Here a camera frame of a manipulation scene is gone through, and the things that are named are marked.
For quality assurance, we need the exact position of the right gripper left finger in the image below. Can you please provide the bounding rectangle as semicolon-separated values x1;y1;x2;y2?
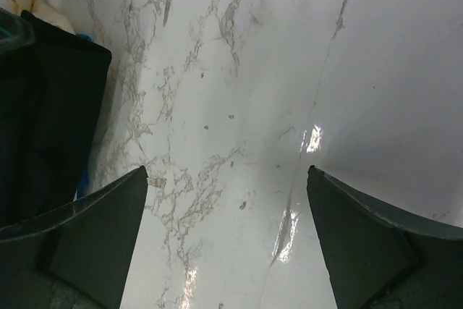
1;166;148;308

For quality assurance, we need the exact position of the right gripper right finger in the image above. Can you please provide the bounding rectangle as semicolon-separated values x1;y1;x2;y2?
307;166;462;308

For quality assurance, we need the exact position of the black t shirt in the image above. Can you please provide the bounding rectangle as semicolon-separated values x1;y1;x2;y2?
1;10;112;226

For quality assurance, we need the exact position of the beige t shirt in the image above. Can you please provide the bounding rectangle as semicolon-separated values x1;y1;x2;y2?
10;0;75;35

